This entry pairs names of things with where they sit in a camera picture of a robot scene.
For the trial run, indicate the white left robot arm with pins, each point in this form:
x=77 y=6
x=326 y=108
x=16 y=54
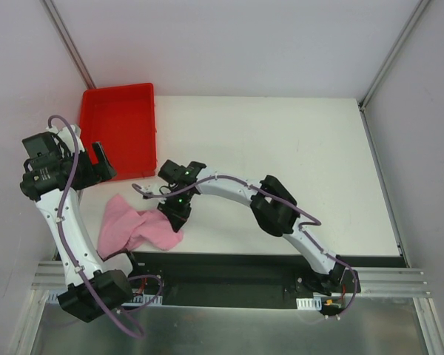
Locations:
x=58 y=167

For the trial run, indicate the white cable duct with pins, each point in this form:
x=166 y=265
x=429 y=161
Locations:
x=135 y=302
x=309 y=304

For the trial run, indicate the left aluminium corner post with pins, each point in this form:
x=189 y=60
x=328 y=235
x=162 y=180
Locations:
x=58 y=23

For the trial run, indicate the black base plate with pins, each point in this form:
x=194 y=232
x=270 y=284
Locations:
x=242 y=281

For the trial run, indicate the right white cable duct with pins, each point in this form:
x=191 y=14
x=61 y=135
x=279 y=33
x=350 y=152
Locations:
x=309 y=304

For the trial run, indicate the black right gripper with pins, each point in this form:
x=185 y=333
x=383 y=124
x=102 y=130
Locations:
x=175 y=215

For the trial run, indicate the left white cable duct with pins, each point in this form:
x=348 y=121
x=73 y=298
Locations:
x=135 y=302

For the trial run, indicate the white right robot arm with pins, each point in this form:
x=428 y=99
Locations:
x=275 y=211

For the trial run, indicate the red plastic bin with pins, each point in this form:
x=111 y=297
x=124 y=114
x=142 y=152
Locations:
x=122 y=119

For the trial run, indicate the pink t shirt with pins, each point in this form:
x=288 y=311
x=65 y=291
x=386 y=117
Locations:
x=125 y=228

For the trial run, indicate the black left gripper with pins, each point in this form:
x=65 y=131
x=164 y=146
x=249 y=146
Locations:
x=97 y=167

